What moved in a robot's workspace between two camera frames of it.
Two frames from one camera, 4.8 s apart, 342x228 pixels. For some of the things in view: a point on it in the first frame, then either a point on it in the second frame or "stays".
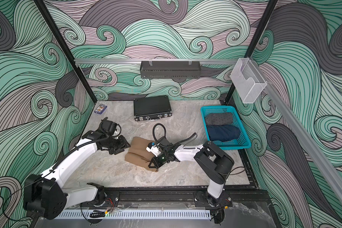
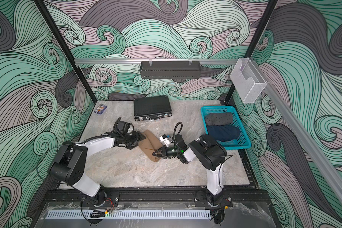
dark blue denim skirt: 223,132 stays
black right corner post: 260,30 stays
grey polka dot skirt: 221,118 stays
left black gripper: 124,145 -> 137,137
